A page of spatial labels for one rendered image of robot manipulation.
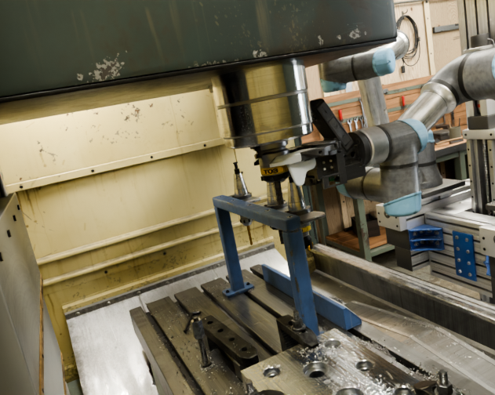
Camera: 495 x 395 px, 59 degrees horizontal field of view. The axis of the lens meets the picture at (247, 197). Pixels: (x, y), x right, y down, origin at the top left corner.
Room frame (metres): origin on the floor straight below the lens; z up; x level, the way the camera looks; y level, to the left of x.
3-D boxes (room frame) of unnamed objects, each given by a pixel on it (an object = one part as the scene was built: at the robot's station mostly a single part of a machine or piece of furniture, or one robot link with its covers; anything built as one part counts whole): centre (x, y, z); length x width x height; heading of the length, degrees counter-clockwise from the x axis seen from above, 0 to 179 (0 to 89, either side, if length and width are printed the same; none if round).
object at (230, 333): (0.97, 0.11, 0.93); 0.26 x 0.05 x 0.06; 28
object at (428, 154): (1.75, -0.71, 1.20); 0.13 x 0.12 x 0.14; 58
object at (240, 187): (1.34, 0.01, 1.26); 0.04 x 0.04 x 0.07
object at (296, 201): (1.03, -0.11, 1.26); 0.04 x 0.04 x 0.07
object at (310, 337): (0.87, -0.05, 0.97); 0.13 x 0.03 x 0.15; 23
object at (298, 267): (0.96, -0.09, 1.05); 0.10 x 0.05 x 0.30; 113
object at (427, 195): (1.76, -0.74, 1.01); 0.36 x 0.22 x 0.06; 110
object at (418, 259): (1.74, -0.74, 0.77); 0.36 x 0.10 x 0.09; 110
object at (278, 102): (0.77, -0.06, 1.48); 0.16 x 0.16 x 0.12
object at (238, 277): (1.37, 0.09, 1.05); 0.10 x 0.05 x 0.30; 113
